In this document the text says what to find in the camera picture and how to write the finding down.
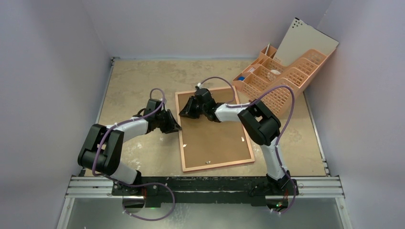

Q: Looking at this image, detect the aluminium rail frame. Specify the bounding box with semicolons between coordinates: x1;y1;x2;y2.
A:
57;59;351;229

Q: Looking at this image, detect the white tape roll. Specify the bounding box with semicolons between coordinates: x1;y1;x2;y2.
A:
270;69;281;75

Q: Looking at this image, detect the pink picture frame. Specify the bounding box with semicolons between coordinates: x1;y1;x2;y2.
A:
175;86;256;173

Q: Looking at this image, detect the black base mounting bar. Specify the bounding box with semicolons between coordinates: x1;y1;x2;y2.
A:
112;176;298;210

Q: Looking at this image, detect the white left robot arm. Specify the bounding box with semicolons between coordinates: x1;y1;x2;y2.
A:
77;99;182;195

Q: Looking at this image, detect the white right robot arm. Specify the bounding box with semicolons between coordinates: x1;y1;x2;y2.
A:
179;88;298;195

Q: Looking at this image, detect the grey perforated board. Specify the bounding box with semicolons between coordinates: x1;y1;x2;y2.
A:
273;18;339;66

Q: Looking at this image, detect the orange plastic desk organizer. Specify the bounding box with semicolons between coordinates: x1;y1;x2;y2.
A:
232;46;329;100

